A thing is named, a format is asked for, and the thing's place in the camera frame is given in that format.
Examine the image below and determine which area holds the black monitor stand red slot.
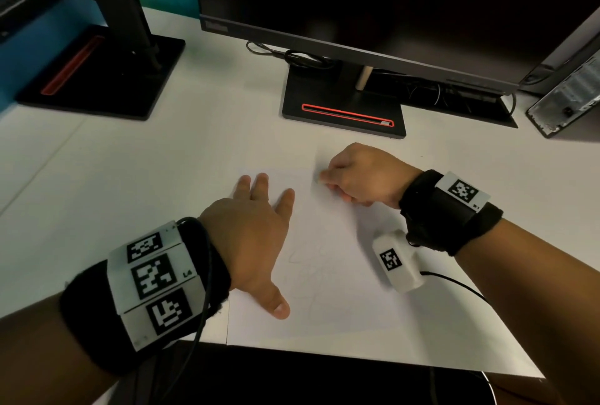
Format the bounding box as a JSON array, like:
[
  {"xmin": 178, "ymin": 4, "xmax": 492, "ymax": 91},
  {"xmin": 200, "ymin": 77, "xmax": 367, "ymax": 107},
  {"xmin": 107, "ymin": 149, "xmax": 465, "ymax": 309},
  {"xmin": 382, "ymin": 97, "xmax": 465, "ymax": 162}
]
[{"xmin": 281, "ymin": 60, "xmax": 407, "ymax": 140}]

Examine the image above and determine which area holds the person's left forearm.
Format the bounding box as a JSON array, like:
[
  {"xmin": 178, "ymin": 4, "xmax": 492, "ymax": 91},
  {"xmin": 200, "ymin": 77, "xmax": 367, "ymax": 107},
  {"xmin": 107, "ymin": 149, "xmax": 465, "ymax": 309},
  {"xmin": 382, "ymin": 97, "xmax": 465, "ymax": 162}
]
[{"xmin": 0, "ymin": 292, "xmax": 118, "ymax": 405}]

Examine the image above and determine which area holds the black desktop computer tower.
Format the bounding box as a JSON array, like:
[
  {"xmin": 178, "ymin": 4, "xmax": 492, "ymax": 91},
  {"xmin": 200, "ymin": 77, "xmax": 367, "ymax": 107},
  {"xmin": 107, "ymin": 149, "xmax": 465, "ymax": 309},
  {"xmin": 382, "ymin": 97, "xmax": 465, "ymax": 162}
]
[{"xmin": 524, "ymin": 48, "xmax": 600, "ymax": 139}]

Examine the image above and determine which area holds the black plug with cable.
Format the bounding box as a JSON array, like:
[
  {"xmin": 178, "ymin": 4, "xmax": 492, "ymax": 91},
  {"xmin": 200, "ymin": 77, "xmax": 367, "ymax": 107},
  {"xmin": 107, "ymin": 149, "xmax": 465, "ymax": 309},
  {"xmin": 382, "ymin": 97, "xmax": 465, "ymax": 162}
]
[{"xmin": 520, "ymin": 62, "xmax": 559, "ymax": 87}]

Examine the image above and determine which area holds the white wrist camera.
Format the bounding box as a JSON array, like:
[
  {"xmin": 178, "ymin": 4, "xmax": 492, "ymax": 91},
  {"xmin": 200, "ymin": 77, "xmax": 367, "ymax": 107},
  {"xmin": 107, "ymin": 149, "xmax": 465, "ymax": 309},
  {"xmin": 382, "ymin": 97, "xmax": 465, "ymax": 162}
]
[{"xmin": 371, "ymin": 229, "xmax": 425, "ymax": 294}]

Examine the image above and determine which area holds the black flat stand base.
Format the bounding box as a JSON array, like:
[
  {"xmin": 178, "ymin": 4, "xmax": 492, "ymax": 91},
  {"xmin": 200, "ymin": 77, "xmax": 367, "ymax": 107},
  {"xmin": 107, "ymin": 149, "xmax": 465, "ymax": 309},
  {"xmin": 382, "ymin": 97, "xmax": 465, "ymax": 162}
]
[{"xmin": 14, "ymin": 0, "xmax": 186, "ymax": 121}]

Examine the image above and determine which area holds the round metal bin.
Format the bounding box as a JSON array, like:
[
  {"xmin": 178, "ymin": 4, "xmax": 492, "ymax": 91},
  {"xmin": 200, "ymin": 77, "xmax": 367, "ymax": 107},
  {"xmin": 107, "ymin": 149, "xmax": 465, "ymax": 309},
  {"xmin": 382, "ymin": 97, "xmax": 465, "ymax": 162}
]
[{"xmin": 421, "ymin": 367, "xmax": 498, "ymax": 405}]

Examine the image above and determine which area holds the person's left hand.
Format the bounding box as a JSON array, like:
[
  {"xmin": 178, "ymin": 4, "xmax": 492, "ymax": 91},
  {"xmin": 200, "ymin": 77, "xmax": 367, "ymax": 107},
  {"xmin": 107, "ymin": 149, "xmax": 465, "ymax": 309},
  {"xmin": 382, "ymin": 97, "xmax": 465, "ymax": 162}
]
[{"xmin": 196, "ymin": 172, "xmax": 296, "ymax": 321}]

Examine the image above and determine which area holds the white single-marker block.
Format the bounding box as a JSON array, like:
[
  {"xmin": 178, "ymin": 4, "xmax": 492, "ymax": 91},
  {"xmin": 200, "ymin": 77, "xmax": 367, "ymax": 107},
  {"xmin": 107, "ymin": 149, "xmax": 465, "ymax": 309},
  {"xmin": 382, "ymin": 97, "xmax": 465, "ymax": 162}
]
[{"xmin": 436, "ymin": 171, "xmax": 492, "ymax": 213}]

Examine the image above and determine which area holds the white three-marker block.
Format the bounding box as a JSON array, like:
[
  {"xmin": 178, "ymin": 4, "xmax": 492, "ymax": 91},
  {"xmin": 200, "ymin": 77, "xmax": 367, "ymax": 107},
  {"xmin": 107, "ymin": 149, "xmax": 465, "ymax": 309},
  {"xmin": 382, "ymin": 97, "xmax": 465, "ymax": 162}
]
[{"xmin": 106, "ymin": 221, "xmax": 207, "ymax": 353}]

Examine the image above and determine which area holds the person's right hand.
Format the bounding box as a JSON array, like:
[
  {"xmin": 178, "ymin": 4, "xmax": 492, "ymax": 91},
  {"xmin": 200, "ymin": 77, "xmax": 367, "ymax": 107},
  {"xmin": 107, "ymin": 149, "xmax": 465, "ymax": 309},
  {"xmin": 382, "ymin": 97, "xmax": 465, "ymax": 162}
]
[{"xmin": 317, "ymin": 142, "xmax": 424, "ymax": 209}]

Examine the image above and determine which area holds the person's right forearm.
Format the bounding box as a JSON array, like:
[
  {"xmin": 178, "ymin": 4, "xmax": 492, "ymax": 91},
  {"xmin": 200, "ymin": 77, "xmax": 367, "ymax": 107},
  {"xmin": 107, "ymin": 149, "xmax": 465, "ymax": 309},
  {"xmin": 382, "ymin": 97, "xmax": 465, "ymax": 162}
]
[{"xmin": 454, "ymin": 219, "xmax": 600, "ymax": 405}]

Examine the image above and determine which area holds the white paper sheet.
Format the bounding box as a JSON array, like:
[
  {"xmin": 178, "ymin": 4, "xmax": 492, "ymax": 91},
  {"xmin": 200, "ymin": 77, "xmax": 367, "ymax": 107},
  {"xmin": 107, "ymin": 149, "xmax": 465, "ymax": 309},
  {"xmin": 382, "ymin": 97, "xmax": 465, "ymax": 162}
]
[{"xmin": 226, "ymin": 156, "xmax": 423, "ymax": 347}]

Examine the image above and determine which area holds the coiled black cable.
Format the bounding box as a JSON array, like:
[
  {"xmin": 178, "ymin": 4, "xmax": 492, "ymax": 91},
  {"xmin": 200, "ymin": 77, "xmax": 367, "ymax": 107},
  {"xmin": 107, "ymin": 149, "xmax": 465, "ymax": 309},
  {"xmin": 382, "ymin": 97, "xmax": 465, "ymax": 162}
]
[{"xmin": 246, "ymin": 41, "xmax": 336, "ymax": 71}]

